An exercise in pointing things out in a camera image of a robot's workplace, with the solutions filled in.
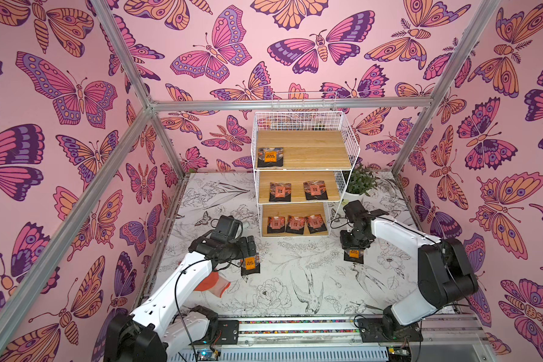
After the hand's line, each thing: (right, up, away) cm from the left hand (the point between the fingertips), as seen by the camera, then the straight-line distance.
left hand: (248, 246), depth 82 cm
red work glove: (-13, -14, +2) cm, 19 cm away
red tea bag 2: (+24, +21, -1) cm, 32 cm away
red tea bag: (+12, +20, -2) cm, 23 cm away
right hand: (+37, -2, +8) cm, 38 cm away
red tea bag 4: (+19, +6, +16) cm, 25 cm away
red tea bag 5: (+28, +6, +17) cm, 33 cm away
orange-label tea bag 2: (0, -8, +7) cm, 11 cm away
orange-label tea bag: (+43, -5, +10) cm, 44 cm away
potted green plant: (+44, +24, +9) cm, 51 cm away
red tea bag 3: (+10, +5, +17) cm, 20 cm away
